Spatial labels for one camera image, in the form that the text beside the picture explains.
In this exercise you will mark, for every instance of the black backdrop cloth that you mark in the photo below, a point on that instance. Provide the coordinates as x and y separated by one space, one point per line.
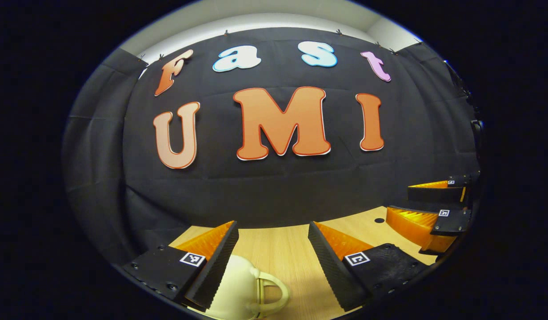
278 191

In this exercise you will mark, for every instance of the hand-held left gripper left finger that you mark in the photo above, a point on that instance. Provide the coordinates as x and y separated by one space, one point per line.
220 262

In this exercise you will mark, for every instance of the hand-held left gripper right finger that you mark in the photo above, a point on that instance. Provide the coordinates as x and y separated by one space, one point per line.
329 266

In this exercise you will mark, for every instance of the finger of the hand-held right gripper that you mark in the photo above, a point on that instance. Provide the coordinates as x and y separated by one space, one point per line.
454 224
434 194

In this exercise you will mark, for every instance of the cream suitcase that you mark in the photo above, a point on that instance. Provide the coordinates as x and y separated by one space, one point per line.
236 289

